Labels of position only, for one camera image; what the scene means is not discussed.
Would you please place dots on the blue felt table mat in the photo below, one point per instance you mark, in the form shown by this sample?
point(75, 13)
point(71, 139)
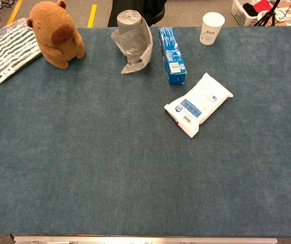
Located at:
point(110, 152)

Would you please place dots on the white wet wipes pack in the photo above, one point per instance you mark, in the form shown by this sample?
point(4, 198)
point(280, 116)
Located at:
point(199, 104)

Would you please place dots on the blue cardboard box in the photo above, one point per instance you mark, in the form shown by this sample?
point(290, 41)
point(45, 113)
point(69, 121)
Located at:
point(172, 53)

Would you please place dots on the grey garbage bag roll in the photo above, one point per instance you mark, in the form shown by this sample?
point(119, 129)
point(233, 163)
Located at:
point(132, 38)

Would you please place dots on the white paper cup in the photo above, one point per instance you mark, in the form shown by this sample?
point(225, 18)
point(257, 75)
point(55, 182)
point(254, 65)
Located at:
point(210, 29)

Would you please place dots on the black office chair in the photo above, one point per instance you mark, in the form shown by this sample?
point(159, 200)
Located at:
point(135, 7)

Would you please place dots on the brown capybara plush toy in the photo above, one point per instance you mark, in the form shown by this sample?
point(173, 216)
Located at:
point(55, 35)

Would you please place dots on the white plastic laundry basket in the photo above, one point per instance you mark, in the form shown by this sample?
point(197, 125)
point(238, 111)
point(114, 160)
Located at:
point(242, 14)

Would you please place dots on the striped silver foil bag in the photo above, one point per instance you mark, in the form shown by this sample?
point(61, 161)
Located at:
point(5, 53)

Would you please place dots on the black tripod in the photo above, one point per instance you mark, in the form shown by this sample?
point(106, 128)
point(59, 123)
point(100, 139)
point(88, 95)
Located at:
point(268, 15)

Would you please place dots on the aluminium table edge rail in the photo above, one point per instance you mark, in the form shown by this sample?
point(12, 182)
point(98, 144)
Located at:
point(145, 239)

